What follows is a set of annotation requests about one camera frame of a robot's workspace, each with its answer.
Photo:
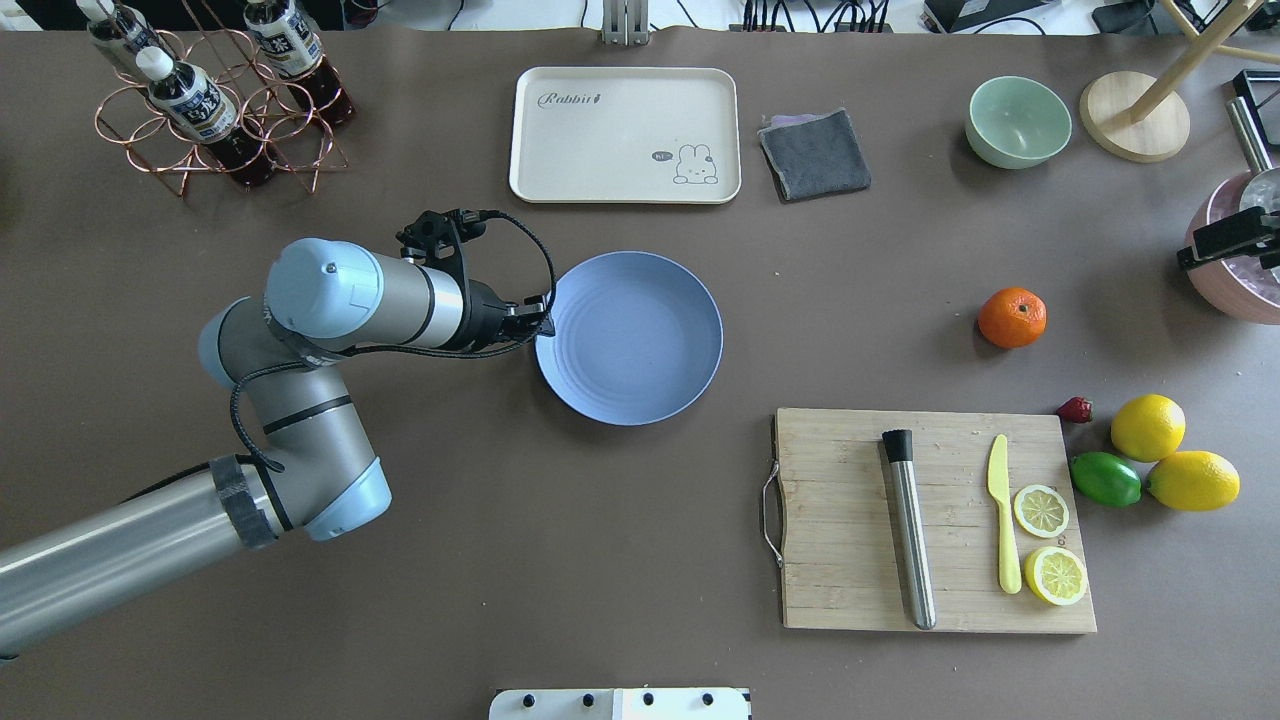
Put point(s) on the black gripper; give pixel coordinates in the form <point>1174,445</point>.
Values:
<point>484,317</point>

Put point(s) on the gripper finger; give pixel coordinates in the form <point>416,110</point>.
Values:
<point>1250,232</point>

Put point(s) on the blue plate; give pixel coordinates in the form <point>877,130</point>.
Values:
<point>637,338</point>

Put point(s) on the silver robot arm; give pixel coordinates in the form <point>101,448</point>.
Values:
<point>307,460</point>

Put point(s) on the pink ice bowl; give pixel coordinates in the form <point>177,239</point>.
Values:
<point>1239,287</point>

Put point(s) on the steel ice scoop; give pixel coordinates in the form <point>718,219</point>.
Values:
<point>1262,189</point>

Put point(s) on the wooden cup stand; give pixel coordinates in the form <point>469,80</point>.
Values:
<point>1139,117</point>

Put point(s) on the cream rabbit tray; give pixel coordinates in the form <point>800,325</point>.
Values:
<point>648,135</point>

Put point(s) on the whole yellow lemon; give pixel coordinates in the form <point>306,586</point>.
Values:
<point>1194,481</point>
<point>1148,428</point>

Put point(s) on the orange mandarin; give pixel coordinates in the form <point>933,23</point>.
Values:
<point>1013,318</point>

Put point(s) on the red strawberry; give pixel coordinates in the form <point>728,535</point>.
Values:
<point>1077,410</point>

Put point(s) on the mint green bowl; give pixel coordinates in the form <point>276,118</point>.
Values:
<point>1016,123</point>

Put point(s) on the green lime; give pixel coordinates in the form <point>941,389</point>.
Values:
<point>1106,479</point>

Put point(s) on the lemon slice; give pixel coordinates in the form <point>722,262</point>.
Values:
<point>1041,511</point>

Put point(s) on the grey folded cloth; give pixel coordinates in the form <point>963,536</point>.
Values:
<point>814,155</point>

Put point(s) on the lemon half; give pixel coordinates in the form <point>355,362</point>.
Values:
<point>1056,575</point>

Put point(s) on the steel muddler black tip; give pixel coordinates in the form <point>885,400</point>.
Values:
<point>898,445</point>

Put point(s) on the yellow plastic knife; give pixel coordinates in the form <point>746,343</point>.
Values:
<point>998,487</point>

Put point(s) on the bamboo cutting board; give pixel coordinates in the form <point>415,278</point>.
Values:
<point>841,563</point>

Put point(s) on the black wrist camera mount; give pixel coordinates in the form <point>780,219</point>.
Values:
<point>435,240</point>

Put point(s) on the copper wire bottle rack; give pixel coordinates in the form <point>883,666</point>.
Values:
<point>244,104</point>

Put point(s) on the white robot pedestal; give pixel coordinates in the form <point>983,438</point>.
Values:
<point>623,703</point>

